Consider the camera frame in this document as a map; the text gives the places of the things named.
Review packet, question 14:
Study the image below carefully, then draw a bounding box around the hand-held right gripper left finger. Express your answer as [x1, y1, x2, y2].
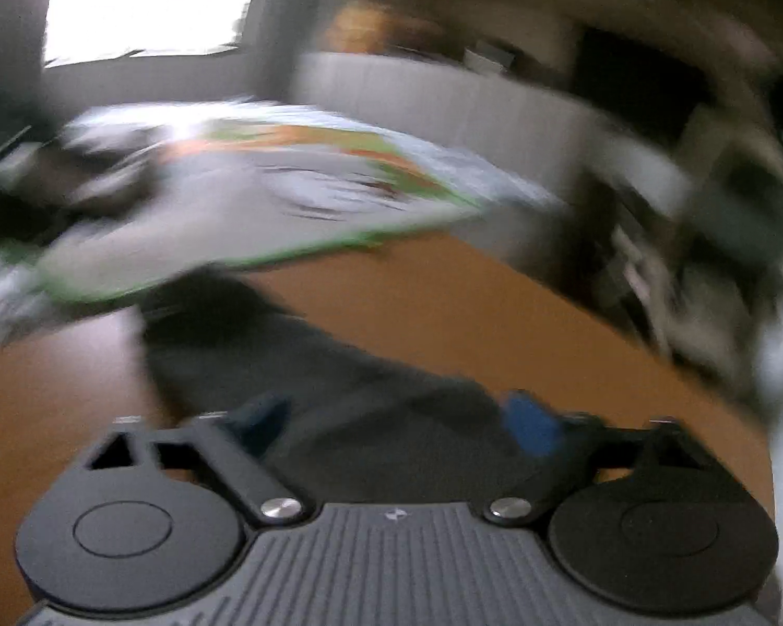
[85, 396, 311, 526]

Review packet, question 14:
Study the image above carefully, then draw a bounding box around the printed blanket with green border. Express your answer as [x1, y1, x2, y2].
[35, 107, 562, 306]

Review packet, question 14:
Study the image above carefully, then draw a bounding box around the black monitor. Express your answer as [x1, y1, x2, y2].
[573, 26, 715, 139]

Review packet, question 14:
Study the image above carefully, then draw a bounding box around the dark grey garment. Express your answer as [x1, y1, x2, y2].
[137, 272, 604, 504]

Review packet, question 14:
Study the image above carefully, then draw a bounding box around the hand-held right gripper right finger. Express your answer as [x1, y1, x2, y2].
[483, 391, 745, 526]

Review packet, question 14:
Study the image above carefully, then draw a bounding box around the bright window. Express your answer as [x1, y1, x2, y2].
[42, 0, 263, 67]

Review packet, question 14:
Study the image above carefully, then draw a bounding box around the beige padded headboard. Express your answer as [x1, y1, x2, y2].
[293, 52, 591, 167]

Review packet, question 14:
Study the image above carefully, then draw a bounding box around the dark cloth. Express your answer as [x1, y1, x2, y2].
[0, 130, 167, 232]

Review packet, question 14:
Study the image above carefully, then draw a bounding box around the beige office chair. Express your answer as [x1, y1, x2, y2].
[587, 98, 783, 405]

